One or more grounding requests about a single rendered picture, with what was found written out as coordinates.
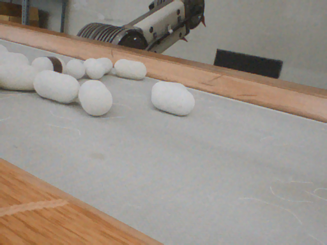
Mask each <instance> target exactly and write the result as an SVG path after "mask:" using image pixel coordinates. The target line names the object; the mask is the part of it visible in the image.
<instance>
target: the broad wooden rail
mask: <svg viewBox="0 0 327 245"><path fill-rule="evenodd" d="M0 40H6V41H10V42H14V43H18V44H20V45H25V46H28V47H34V48H38V49H40V50H46V51H48V52H52V53H56V54H60V55H62V56H68V57H71V58H76V59H80V60H82V61H86V60H87V59H89V58H94V59H98V58H109V59H110V60H111V61H112V68H114V65H115V63H116V62H117V61H118V60H120V59H126V60H129V61H138V62H141V63H142V64H144V65H145V67H146V69H147V72H146V75H145V77H150V78H153V79H156V80H161V81H164V82H172V83H180V84H183V85H184V86H185V87H187V88H192V89H196V90H198V91H204V92H206V93H210V94H215V95H218V96H224V97H226V98H230V99H232V100H238V101H242V102H246V103H249V104H252V105H257V106H260V107H266V108H270V109H272V110H278V111H280V112H284V113H288V114H292V115H297V116H300V117H303V118H308V119H311V120H314V121H319V122H322V123H326V124H327V89H322V88H317V87H312V86H310V85H303V84H299V83H293V82H289V81H286V80H279V79H276V78H271V77H265V76H262V75H255V74H252V73H248V72H242V71H238V70H234V69H228V68H224V67H221V66H213V65H211V64H204V63H200V62H197V61H190V60H187V59H183V58H177V57H172V56H166V55H163V54H159V53H156V52H149V51H146V50H139V49H136V48H131V47H124V46H122V45H115V44H112V43H107V42H105V41H98V40H93V39H88V38H84V37H81V36H74V35H70V34H64V33H60V32H57V31H50V30H47V29H43V28H37V27H33V26H26V25H23V24H19V23H14V22H9V21H6V20H0Z"/></svg>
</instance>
